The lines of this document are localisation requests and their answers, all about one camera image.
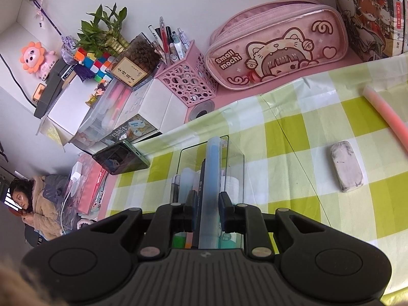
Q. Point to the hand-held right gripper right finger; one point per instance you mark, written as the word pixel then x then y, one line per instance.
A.
pixel 224 212

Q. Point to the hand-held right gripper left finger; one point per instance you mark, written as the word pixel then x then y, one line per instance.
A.
pixel 191 207

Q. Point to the light blue highlighter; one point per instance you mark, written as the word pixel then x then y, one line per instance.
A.
pixel 210 181

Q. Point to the orange highlighter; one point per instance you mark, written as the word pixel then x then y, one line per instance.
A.
pixel 189 240

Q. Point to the green highlighter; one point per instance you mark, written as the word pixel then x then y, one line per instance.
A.
pixel 179 241

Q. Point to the clear plastic organizer tray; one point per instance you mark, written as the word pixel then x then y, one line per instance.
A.
pixel 234 165

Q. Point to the green smartphone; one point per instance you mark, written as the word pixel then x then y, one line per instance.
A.
pixel 121 157

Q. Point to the round metal desk grommet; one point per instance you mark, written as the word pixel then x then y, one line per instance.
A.
pixel 201 111

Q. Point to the green checked tablecloth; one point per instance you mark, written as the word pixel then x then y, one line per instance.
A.
pixel 287 134

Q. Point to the stack of pink boxes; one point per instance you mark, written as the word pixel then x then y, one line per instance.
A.
pixel 91 185

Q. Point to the white desktop drawer unit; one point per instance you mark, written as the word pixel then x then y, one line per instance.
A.
pixel 159 102

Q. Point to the white charger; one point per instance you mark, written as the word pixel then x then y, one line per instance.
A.
pixel 76 175

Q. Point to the clear plastic storage drawer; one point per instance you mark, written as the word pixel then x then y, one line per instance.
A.
pixel 102 114

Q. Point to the dirty white eraser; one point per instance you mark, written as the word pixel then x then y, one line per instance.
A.
pixel 346 165

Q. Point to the pink perforated pen holder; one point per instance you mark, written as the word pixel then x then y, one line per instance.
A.
pixel 188 76

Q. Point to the small figurine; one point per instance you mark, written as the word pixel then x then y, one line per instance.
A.
pixel 95 95

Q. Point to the white cardboard box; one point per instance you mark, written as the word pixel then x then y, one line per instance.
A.
pixel 73 105

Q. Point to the glass vase with label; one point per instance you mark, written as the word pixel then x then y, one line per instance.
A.
pixel 137 60

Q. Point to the bunch of pens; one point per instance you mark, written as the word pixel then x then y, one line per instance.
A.
pixel 169 41

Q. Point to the colourful puzzle cube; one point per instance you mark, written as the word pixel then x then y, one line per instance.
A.
pixel 95 65

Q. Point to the pink cartoon pencil case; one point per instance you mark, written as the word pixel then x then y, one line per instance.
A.
pixel 277 44

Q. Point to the purple tassel charm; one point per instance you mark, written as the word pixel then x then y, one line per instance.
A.
pixel 81 70

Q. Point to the black box stack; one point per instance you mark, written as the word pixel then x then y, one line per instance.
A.
pixel 52 86

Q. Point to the small orange box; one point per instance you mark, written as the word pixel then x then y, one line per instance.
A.
pixel 40 91

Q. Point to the pink highlighter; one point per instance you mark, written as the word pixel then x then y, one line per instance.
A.
pixel 389 114

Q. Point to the green bamboo plant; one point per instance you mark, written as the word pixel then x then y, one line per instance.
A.
pixel 102 28

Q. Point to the pink lion toy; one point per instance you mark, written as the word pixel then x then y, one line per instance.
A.
pixel 35 59

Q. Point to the purple ribbon wand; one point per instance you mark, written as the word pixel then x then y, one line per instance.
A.
pixel 46 14

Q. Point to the cartoon cat book set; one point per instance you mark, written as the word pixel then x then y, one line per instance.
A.
pixel 369 12

